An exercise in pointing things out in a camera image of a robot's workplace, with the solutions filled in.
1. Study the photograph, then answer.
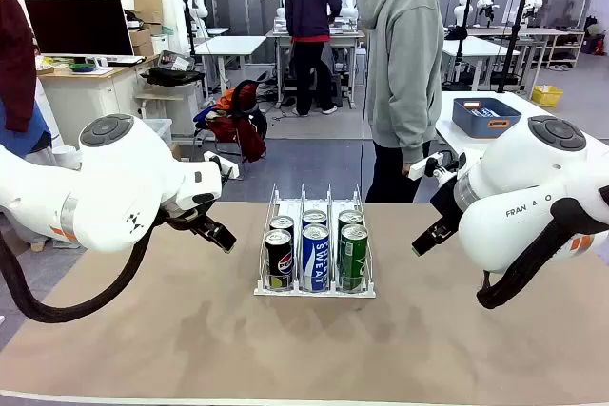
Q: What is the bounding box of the black bag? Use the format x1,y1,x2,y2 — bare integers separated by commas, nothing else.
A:
141,66,206,87

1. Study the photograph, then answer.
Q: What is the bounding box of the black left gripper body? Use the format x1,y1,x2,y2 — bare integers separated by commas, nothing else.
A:
159,200,216,232

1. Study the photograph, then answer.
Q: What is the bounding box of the flat cardboard sheet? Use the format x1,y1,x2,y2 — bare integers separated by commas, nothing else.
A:
131,0,164,26

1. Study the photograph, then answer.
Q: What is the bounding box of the white desk with wood top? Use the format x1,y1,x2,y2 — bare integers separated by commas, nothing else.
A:
36,56,161,148

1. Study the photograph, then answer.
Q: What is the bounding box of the red and black jacket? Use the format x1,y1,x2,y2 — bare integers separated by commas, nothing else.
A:
192,78,268,164

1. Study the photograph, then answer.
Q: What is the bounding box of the white paper roll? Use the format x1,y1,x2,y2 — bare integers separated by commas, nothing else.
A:
50,145,82,170

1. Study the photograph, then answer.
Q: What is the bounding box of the black tripod stand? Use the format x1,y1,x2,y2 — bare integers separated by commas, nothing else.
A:
446,0,477,88
489,0,532,93

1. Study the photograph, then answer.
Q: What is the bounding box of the person in grey hoodie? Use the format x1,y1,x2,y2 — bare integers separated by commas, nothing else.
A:
354,0,458,204

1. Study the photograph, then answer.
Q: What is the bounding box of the black right arm cable sleeve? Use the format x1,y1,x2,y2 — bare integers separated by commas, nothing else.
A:
476,196,609,311

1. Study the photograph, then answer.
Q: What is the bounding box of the small cardboard box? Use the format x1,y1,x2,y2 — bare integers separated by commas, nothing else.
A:
128,25,156,58

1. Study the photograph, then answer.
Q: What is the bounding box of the person in purple hoodie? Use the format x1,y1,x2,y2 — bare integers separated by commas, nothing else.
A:
284,0,343,117

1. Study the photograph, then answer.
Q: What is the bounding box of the person's right forearm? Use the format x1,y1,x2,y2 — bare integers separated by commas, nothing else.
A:
402,87,446,165

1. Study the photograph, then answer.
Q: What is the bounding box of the small white table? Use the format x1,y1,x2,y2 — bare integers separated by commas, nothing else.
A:
193,34,267,93

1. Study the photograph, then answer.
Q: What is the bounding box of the green soda can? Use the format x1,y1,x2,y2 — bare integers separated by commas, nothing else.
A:
340,223,370,293
337,209,365,231

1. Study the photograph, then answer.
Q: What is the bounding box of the small wooden side table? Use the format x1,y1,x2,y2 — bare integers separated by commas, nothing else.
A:
135,90,187,120

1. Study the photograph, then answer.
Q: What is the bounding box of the grey robot station table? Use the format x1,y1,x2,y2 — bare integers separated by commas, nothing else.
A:
265,29,367,110

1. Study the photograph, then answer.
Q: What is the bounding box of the blue bin with orange handles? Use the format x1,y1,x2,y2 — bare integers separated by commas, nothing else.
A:
451,97,523,141

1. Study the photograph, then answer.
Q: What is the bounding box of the black Pepsi can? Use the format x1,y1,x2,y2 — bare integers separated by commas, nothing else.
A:
265,228,294,291
268,215,296,239

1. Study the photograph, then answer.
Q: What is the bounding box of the white wire can dispenser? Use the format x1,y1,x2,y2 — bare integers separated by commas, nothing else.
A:
253,183,377,300

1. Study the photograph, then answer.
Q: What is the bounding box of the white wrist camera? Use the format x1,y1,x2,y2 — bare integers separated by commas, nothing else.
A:
407,151,470,184
203,150,240,181

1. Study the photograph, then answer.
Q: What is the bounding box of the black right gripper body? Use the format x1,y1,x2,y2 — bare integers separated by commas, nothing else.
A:
430,177,465,231

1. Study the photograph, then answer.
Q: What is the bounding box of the yellow plastic basket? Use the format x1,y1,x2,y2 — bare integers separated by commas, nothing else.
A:
531,85,564,107

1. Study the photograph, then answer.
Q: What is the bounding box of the black computer monitor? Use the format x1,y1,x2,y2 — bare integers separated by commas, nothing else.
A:
23,0,135,58

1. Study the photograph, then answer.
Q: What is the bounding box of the large white table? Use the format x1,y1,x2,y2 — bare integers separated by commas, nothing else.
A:
435,90,609,174

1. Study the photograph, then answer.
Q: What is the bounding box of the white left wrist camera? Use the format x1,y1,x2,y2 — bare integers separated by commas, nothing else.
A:
203,150,240,181

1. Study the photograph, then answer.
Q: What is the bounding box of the printed plastic packet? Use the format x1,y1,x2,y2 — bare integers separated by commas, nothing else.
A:
156,49,196,72

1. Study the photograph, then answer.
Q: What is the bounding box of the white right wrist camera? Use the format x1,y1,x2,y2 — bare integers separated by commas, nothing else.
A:
407,151,470,184

